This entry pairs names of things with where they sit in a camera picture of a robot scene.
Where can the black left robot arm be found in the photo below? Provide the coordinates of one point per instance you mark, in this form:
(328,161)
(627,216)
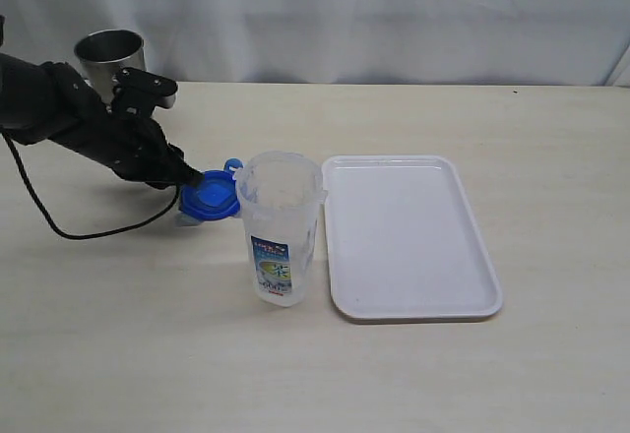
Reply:
(52,102)

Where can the blue plastic lid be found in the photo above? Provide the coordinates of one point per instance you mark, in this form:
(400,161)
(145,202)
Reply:
(213,199)

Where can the white backdrop curtain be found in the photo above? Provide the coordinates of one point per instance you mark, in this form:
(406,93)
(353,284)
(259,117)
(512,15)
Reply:
(498,42)

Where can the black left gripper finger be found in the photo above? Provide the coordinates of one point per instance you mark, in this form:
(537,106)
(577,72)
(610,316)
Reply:
(179,171)

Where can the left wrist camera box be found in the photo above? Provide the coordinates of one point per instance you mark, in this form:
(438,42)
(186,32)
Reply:
(137,93)

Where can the clear plastic pitcher container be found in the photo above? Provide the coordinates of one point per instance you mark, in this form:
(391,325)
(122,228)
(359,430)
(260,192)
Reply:
(280,196)

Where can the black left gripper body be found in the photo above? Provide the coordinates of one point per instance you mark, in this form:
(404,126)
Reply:
(123,137)

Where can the stainless steel tumbler cup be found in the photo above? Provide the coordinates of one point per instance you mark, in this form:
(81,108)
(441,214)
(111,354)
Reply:
(112,59)

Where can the white rectangular plastic tray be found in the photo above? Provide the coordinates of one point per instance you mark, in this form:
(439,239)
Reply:
(403,244)

